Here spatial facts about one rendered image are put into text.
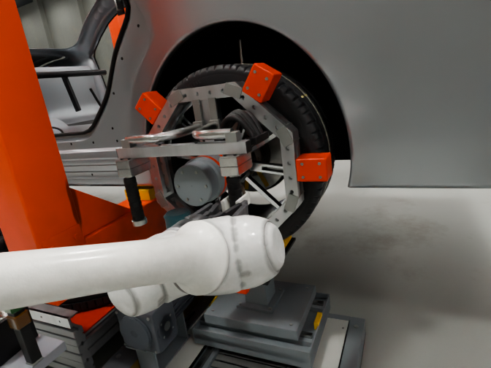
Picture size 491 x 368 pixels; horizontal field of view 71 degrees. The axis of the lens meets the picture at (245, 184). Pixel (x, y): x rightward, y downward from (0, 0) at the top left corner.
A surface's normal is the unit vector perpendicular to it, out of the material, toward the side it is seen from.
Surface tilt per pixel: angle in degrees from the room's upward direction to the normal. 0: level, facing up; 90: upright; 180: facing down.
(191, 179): 90
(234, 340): 90
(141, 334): 90
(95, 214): 90
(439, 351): 0
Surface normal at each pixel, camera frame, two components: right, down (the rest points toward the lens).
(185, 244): 0.57, -0.67
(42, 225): 0.90, 0.00
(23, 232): -0.40, 0.31
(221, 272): 0.09, 0.10
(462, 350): -0.13, -0.95
